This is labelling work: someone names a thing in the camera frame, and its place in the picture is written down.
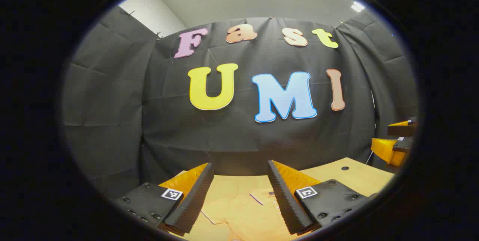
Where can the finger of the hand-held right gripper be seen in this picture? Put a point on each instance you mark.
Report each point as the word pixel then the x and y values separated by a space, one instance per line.
pixel 402 130
pixel 385 151

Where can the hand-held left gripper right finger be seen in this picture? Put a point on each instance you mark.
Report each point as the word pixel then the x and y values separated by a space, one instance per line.
pixel 284 203

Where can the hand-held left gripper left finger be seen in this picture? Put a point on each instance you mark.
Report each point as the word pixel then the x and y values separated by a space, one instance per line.
pixel 194 203

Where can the orange T-shirt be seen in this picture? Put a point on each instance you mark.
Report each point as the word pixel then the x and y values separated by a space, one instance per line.
pixel 243 218

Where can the black backdrop cloth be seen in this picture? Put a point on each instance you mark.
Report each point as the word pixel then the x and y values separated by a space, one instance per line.
pixel 232 136

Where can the ceiling light panel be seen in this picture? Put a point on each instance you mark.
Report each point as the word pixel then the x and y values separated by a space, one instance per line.
pixel 357 6

